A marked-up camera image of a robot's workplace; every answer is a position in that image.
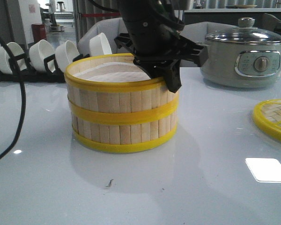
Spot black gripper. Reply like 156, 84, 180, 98
114, 32, 204, 92

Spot yellow woven bamboo steamer lid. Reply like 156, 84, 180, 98
252, 99, 281, 142

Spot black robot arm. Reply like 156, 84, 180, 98
114, 0, 208, 93

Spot grey upholstered chair right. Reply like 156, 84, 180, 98
179, 21, 239, 68

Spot grey upholstered chair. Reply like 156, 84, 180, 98
179, 21, 239, 68
77, 17, 128, 55

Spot dark cabinet counter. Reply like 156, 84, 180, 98
183, 8, 281, 28

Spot green electric cooking pot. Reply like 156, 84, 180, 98
200, 40, 281, 88

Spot grey upholstered chair left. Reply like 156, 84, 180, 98
77, 17, 128, 55

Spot white ceramic bowl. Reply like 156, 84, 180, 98
55, 40, 80, 73
0, 42, 24, 75
29, 39, 55, 72
89, 33, 112, 56

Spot glass pot lid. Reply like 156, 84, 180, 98
205, 17, 281, 45

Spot bamboo steamer basket yellow rims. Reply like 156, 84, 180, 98
71, 112, 177, 154

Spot red box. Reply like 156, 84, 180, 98
31, 23, 46, 43

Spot black dish rack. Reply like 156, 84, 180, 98
0, 53, 91, 83

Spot black cable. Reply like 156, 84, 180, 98
0, 25, 27, 167

